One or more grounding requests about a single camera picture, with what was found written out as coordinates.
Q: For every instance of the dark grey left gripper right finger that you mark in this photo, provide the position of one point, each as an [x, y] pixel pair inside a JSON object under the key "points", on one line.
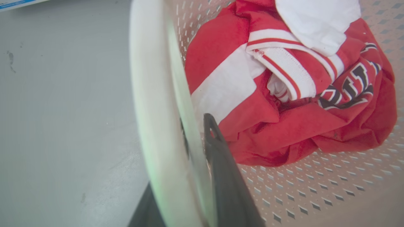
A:
{"points": [[228, 186]]}

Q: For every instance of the white cloth garment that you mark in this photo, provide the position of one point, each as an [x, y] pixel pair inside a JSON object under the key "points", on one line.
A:
{"points": [[318, 22]]}

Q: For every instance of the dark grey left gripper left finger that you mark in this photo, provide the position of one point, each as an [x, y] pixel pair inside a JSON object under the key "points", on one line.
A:
{"points": [[145, 209]]}

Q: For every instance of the red and white jersey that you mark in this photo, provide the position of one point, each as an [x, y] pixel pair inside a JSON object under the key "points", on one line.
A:
{"points": [[284, 126]]}

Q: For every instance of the white perforated plastic laundry basket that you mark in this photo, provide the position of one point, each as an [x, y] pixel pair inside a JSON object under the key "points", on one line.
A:
{"points": [[315, 195]]}

